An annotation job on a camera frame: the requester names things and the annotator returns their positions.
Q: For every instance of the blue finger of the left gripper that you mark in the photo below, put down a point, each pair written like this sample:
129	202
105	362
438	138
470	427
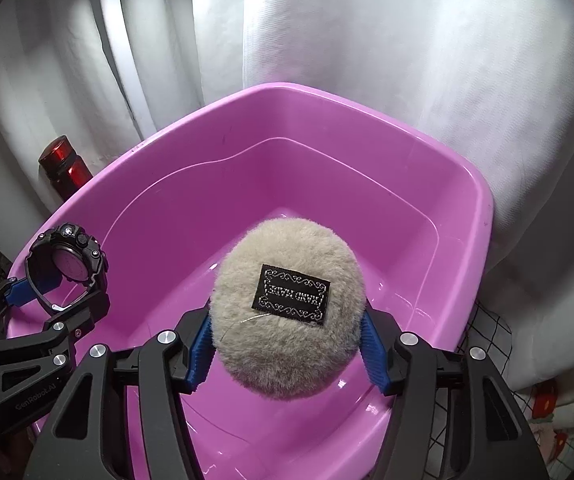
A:
19	293
70	325

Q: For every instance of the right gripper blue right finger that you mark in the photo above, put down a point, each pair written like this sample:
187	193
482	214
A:
383	363

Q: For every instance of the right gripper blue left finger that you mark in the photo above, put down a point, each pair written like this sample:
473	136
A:
193	364

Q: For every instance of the beige plush sloth pouch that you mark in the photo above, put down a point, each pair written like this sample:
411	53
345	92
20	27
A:
286	308

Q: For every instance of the pink fuzzy strawberry headband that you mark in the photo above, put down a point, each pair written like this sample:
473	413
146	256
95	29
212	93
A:
547	409

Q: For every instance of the pink plastic tub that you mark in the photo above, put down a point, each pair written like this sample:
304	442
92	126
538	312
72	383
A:
415	214

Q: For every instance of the red metal bottle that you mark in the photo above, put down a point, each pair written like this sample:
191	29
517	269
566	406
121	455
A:
64	167

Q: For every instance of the black-grid white bedsheet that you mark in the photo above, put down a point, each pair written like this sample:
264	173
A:
482	429

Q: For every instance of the white curtain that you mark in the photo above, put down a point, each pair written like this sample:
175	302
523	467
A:
493	79

